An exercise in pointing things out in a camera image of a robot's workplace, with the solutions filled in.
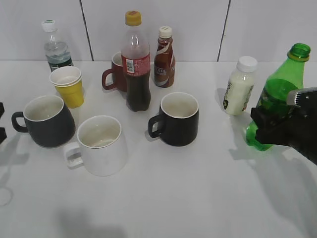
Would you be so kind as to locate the brown coffee bottle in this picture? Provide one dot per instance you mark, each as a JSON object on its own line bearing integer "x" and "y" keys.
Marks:
{"x": 164, "y": 63}

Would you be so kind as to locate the cola bottle yellow cap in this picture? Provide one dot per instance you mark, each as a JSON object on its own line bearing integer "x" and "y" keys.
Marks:
{"x": 136, "y": 61}

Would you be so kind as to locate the red mug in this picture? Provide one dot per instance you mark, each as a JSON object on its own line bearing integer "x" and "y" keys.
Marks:
{"x": 116, "y": 71}

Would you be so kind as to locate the white mug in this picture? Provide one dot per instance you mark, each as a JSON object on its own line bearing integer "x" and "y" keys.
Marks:
{"x": 100, "y": 147}

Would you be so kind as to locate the clear water bottle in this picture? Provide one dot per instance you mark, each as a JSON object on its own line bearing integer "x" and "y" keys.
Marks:
{"x": 56, "y": 49}

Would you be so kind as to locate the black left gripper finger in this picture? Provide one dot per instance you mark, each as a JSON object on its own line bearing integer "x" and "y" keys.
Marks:
{"x": 2, "y": 134}
{"x": 1, "y": 109}

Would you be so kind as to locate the black mug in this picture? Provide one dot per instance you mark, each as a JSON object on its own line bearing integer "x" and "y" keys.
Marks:
{"x": 177, "y": 122}

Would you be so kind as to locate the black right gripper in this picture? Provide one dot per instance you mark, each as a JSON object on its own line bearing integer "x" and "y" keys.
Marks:
{"x": 297, "y": 129}

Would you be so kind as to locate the gray mug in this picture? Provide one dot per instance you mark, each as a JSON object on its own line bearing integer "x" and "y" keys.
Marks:
{"x": 47, "y": 119}

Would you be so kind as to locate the green sprite bottle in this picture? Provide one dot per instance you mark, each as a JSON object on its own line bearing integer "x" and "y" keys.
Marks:
{"x": 272, "y": 100}

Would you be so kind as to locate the white milk bottle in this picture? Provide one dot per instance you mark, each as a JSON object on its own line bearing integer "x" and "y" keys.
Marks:
{"x": 240, "y": 85}

